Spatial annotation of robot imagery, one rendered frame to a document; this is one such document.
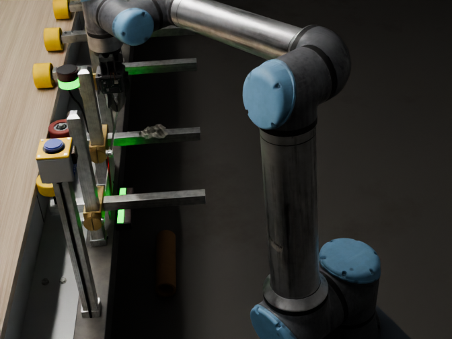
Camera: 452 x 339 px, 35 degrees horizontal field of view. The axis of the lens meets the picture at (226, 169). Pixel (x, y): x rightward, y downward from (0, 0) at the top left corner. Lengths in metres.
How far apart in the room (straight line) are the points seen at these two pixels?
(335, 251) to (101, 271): 0.64
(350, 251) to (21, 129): 1.05
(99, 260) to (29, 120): 0.51
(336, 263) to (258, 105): 0.55
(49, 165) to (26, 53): 1.14
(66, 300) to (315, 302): 0.75
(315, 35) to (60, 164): 0.59
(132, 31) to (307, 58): 0.55
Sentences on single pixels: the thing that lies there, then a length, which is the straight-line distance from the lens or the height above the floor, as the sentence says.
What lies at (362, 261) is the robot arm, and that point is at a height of 0.87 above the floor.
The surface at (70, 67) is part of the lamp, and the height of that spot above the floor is 1.12.
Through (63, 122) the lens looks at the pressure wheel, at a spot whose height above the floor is 0.90.
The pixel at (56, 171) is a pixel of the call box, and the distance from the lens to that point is 1.56.
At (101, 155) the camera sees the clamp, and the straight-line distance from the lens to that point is 2.15.
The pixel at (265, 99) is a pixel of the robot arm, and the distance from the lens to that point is 1.32.
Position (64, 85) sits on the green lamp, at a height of 1.09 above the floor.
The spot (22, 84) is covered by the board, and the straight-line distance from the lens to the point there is 2.47.
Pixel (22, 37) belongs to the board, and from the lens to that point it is 2.77.
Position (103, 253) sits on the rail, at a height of 0.70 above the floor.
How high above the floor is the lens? 2.11
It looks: 38 degrees down
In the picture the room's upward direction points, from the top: 3 degrees counter-clockwise
